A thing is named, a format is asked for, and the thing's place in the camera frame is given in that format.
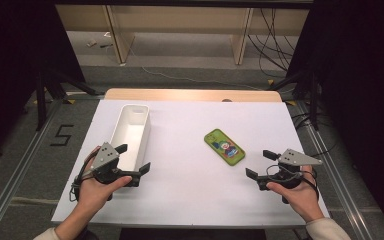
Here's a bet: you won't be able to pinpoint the black metal stand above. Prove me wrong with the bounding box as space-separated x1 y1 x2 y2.
34 64 106 132
268 68 322 132

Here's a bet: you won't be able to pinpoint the black floor cables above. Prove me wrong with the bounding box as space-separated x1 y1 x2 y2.
292 111 339 159

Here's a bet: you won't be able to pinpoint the black curtain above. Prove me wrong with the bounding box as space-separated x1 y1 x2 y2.
286 0 384 240
0 0 87 161

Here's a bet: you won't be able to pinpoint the aluminium floor rail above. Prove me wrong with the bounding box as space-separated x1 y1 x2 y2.
0 99 64 240
296 101 376 240

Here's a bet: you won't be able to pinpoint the hand-held gripper cable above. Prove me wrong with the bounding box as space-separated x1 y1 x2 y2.
265 163 320 201
68 156 96 203

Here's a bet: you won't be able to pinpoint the green clown phone case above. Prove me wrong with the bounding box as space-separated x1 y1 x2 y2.
203 128 247 167

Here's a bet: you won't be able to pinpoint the thin white floor cable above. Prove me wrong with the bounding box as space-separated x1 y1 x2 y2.
128 44 264 92

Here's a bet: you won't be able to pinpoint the left hand-held gripper cable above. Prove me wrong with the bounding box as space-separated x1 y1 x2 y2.
68 156 96 203

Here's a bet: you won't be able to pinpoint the hanging black cables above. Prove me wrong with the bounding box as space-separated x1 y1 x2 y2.
247 8 297 79

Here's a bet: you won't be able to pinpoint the person's left hand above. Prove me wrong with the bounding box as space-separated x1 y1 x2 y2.
77 145 134 215

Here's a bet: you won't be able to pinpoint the black metal crossbar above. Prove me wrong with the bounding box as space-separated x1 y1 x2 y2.
53 0 314 10

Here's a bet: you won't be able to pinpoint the light wooden shelf unit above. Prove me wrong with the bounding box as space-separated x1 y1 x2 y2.
55 3 311 66

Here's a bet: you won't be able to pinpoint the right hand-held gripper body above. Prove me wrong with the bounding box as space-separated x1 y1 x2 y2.
255 148 323 192

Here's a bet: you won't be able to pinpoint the right hand-held gripper cable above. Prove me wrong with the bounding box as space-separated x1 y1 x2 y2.
265 163 320 201

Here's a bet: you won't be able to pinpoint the long white plastic box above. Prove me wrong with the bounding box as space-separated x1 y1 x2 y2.
109 103 152 173

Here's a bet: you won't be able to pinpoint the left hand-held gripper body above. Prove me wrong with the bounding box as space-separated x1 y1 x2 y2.
89 142 142 188

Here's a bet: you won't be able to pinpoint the person's right hand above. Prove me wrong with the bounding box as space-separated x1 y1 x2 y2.
266 165 325 223

